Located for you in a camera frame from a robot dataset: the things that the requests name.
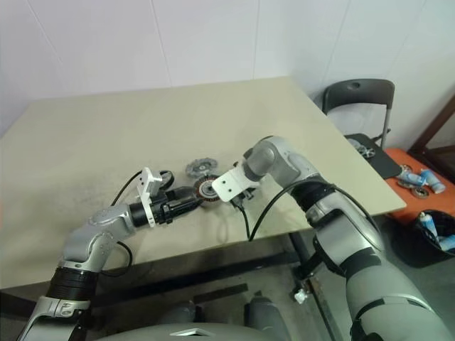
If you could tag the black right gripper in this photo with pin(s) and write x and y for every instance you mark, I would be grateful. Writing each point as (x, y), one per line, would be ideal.
(243, 199)

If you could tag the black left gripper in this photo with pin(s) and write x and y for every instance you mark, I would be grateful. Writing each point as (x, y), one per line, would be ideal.
(167, 209)

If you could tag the motor housing with copper coils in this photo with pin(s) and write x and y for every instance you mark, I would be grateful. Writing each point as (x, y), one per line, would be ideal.
(206, 190)

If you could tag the black silver spoked rotor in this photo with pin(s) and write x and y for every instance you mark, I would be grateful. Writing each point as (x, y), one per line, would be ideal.
(170, 179)

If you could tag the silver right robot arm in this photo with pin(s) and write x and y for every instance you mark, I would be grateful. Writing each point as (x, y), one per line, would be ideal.
(284, 160)

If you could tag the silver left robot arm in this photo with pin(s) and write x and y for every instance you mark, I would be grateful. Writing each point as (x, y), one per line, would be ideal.
(106, 220)

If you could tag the silver spoked wheel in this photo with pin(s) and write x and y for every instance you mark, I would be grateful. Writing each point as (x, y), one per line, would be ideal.
(366, 151)

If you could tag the small white crumpled object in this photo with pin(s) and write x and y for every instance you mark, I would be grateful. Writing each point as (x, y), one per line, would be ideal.
(301, 295)

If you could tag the dark rounded robot knee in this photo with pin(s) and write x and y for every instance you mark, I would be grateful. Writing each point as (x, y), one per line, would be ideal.
(264, 312)
(177, 312)

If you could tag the black folding chair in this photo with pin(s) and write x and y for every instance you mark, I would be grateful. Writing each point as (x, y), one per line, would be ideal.
(359, 92)

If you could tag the blue white bottle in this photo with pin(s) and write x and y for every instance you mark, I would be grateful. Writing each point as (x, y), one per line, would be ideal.
(428, 223)
(448, 243)
(414, 175)
(432, 181)

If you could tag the black waste bin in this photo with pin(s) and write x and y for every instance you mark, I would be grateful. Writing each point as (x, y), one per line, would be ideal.
(416, 248)

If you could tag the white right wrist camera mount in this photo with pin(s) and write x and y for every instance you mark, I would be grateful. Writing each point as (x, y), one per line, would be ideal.
(227, 184)

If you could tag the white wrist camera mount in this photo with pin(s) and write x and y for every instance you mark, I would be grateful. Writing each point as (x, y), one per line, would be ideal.
(151, 181)
(227, 184)

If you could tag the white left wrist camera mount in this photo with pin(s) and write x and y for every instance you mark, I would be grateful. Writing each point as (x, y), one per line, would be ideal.
(151, 181)

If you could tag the black metal table frame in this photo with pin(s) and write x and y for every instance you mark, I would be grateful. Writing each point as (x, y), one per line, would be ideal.
(213, 263)

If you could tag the dark cabinet frame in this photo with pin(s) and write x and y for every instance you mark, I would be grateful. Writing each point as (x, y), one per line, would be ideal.
(433, 128)

